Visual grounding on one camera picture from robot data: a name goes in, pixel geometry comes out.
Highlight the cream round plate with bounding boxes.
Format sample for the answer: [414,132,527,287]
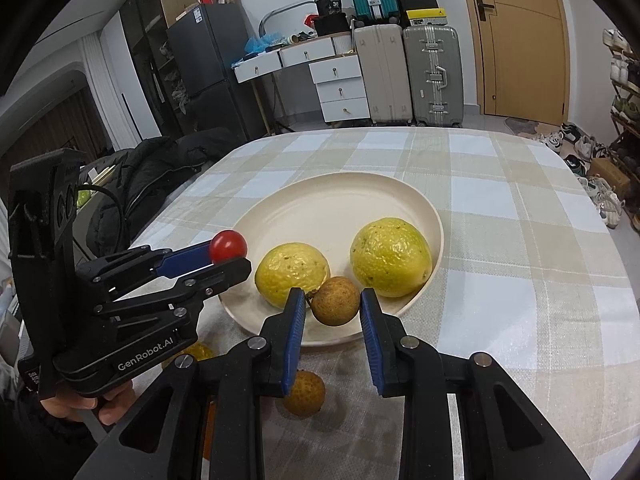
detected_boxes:
[220,172,445,348]

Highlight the beige suitcase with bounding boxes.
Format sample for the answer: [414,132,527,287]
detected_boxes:
[354,24,413,125]

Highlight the wooden shoe rack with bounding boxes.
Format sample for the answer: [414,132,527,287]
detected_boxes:
[602,28,640,181]

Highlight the yellow guava front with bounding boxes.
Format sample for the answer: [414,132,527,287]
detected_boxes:
[254,243,331,309]

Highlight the white drawer desk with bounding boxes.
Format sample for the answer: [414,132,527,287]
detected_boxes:
[232,32,371,125]

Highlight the black cable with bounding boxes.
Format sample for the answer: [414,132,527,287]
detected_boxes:
[71,184,125,261]

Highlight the left hand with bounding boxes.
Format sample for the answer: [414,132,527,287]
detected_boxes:
[40,382,137,426]

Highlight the red cherry tomato top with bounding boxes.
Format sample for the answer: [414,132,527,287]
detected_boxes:
[208,230,247,263]

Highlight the orange tangerine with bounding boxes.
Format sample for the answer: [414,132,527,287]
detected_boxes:
[202,402,216,460]

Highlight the brown longan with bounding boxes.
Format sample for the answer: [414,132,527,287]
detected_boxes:
[283,370,326,418]
[310,276,360,326]

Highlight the yellow guava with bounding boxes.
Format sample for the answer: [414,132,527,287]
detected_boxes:
[349,218,433,298]
[162,341,216,368]
[254,243,331,309]

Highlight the grey suitcase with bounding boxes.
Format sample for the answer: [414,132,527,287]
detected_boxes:
[404,25,464,127]

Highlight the cardboard box on floor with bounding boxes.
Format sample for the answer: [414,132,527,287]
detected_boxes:
[588,157,631,200]

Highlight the wooden door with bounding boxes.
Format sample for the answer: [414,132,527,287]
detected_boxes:
[466,0,570,125]

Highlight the dark grey refrigerator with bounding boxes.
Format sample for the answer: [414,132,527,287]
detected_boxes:
[168,3,267,142]

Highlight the black jacket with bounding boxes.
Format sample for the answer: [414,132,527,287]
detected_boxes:
[86,127,242,257]

